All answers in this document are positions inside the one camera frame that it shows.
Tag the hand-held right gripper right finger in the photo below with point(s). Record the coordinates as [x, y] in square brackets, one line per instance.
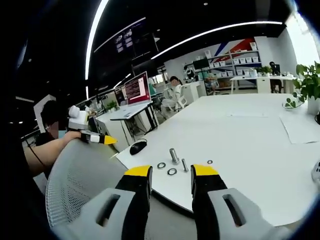
[207, 200]

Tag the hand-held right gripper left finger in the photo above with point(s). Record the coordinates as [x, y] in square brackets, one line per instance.
[135, 200]

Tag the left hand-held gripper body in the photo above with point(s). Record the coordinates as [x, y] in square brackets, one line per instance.
[78, 118]

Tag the small steel washer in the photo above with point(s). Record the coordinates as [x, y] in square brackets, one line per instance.
[210, 162]

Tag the small threaded steel stud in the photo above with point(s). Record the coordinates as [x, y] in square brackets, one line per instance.
[185, 165]

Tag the large steel washer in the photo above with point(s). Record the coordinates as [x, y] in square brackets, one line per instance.
[161, 165]
[172, 171]

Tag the large threaded steel stud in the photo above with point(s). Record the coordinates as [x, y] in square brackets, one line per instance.
[174, 156]

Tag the person's left hand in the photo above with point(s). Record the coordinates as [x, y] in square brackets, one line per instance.
[73, 135]

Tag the person's head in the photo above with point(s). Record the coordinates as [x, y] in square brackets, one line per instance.
[51, 110]

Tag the small green desk plant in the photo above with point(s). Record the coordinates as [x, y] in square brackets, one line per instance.
[112, 105]

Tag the black computer mouse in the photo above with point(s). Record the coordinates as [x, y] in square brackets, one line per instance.
[137, 148]

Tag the grey mesh office chair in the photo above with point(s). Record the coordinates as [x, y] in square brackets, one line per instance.
[75, 175]

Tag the white standing desk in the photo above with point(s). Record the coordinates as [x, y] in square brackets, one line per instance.
[130, 112]

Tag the large computer monitor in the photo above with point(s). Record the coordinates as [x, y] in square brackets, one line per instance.
[137, 88]

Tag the white office chair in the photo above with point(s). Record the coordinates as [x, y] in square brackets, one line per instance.
[182, 98]

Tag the hanging ceiling display screen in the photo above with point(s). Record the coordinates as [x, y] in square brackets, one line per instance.
[130, 38]

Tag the white round device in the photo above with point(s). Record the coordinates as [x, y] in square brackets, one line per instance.
[317, 172]

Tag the white paper sheet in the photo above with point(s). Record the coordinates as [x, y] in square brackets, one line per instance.
[300, 130]

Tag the glass bowl with plant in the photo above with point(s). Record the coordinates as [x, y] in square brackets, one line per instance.
[292, 103]

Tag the black monitor on shelf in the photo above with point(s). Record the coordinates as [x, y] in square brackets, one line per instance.
[200, 63]

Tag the white long table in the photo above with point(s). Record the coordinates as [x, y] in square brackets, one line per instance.
[262, 81]

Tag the shelf with white boxes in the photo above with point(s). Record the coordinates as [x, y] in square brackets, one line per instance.
[232, 65]

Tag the green plant on table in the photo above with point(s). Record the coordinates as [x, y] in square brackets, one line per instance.
[265, 70]

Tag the green plant in white pot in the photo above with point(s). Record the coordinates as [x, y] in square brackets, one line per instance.
[310, 82]

